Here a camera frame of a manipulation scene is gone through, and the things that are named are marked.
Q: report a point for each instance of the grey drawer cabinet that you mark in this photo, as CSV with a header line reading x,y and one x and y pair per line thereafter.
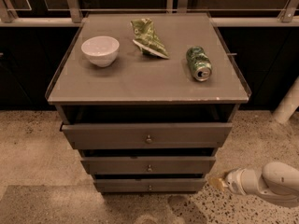
x,y
137,88

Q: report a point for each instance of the green soda can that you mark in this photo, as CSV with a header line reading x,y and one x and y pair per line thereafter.
x,y
199,64

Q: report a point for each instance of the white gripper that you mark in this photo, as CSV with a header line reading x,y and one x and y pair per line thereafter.
x,y
232,179

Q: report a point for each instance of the grey drawer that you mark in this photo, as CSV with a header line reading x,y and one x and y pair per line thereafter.
x,y
150,185
148,165
146,135

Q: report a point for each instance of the grey bottom drawer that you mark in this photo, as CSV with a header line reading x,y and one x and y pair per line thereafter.
x,y
150,185

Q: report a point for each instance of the green crumpled chip bag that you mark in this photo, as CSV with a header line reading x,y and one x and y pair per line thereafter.
x,y
146,38

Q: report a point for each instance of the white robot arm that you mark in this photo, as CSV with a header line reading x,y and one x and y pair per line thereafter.
x,y
276,183

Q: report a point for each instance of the metal window frame rail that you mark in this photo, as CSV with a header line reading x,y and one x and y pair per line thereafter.
x,y
223,13

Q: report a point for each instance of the grey top drawer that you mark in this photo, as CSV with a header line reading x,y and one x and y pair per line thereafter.
x,y
146,135

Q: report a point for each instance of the white ceramic bowl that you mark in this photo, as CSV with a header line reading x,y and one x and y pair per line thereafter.
x,y
101,50

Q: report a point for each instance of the white cylindrical post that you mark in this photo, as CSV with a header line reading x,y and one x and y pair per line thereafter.
x,y
288,104

